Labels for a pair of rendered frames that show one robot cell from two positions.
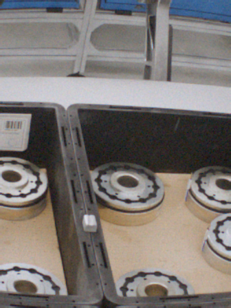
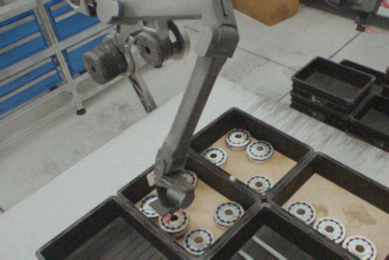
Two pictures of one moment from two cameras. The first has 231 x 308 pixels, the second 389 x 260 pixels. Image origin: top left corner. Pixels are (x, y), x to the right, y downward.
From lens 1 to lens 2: 0.61 m
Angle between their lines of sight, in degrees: 26
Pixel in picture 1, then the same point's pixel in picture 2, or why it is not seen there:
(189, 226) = (238, 156)
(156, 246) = (237, 169)
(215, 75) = not seen: hidden behind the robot
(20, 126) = not seen: hidden behind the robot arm
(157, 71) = (150, 101)
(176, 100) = (172, 110)
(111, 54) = (89, 93)
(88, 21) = (71, 85)
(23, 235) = (202, 195)
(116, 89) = (151, 119)
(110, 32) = not seen: hidden behind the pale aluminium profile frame
